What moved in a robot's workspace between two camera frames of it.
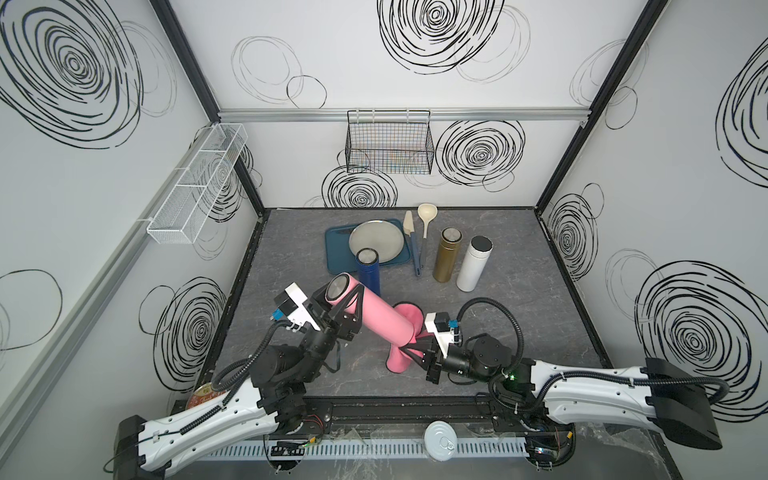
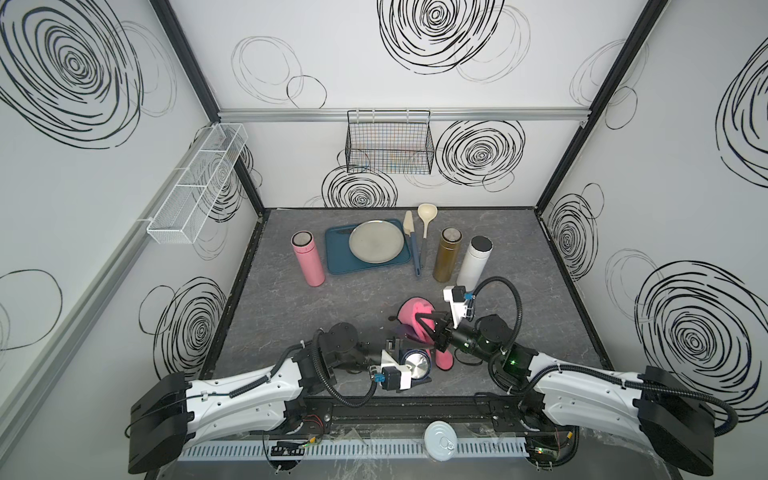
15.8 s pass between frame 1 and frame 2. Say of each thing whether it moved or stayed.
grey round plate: stayed
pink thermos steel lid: moved
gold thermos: stayed
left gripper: moved
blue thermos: moved
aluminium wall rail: stayed
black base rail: stayed
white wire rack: stayed
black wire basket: stayed
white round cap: stayed
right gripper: moved
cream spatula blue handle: stayed
